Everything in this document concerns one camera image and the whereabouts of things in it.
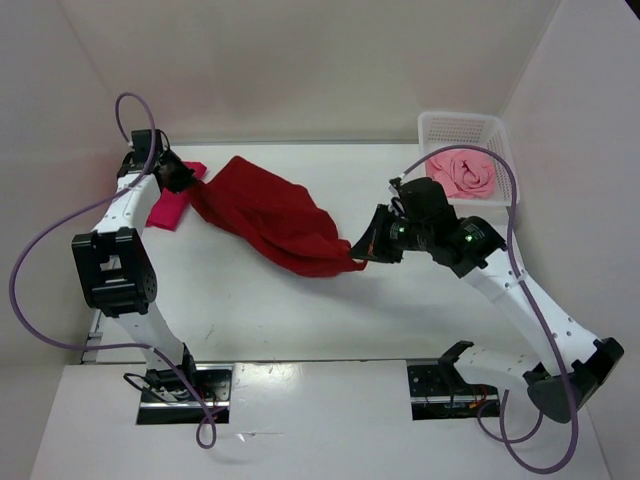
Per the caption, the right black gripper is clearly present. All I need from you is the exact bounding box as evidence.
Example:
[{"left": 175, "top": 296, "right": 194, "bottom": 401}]
[{"left": 347, "top": 203, "right": 431, "bottom": 263}]

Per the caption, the light pink t shirt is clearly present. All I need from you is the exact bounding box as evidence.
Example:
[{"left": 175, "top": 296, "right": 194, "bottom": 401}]
[{"left": 426, "top": 149, "right": 496, "bottom": 199}]

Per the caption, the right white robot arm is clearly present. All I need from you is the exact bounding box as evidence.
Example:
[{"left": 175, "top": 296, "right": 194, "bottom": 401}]
[{"left": 349, "top": 177, "right": 624, "bottom": 424}]

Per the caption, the dark red t shirt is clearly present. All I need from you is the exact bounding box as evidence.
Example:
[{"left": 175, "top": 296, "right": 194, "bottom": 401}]
[{"left": 187, "top": 156, "right": 367, "bottom": 278}]

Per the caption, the magenta t shirt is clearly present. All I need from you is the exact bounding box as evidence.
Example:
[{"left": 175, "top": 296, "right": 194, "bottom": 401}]
[{"left": 146, "top": 162, "right": 207, "bottom": 231}]

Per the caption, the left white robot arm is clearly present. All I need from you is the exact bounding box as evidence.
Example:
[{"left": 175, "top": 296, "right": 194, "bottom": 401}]
[{"left": 71, "top": 129, "right": 200, "bottom": 402}]

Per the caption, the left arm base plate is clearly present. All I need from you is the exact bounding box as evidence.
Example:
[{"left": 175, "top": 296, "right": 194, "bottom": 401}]
[{"left": 123, "top": 363, "right": 234, "bottom": 426}]

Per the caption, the white plastic basket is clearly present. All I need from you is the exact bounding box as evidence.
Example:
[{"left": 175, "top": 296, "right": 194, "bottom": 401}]
[{"left": 417, "top": 111, "right": 517, "bottom": 208}]

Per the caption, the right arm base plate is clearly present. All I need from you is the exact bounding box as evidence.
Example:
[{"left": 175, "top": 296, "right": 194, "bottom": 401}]
[{"left": 406, "top": 360, "right": 500, "bottom": 421}]

